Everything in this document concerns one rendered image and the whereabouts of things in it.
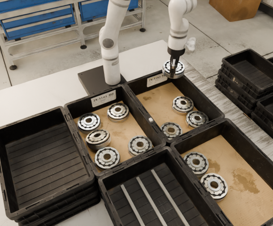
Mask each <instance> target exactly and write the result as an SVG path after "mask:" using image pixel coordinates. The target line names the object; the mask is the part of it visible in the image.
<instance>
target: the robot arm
mask: <svg viewBox="0 0 273 226"><path fill-rule="evenodd" d="M130 1H131V0H109V3H108V10H107V19H106V23H105V26H104V27H102V28H101V29H100V33H99V42H100V45H101V54H102V61H103V67H104V76H105V81H106V83H107V84H109V85H116V84H118V83H119V82H120V81H121V77H120V65H119V53H118V35H119V31H120V27H121V24H122V22H123V20H124V17H125V15H126V12H127V9H128V7H129V4H130ZM196 6H197V0H170V2H169V8H168V9H169V17H170V23H171V26H170V34H169V40H168V48H167V52H168V54H169V55H171V57H170V71H169V73H170V76H169V77H170V78H174V76H175V73H176V68H177V67H178V62H179V58H180V56H182V55H183V54H184V53H185V49H186V50H187V51H188V52H189V53H193V52H194V51H195V43H196V38H195V37H191V38H189V39H187V33H188V27H189V22H188V20H187V19H185V18H183V15H185V14H187V13H190V12H192V11H193V10H195V8H196Z"/></svg>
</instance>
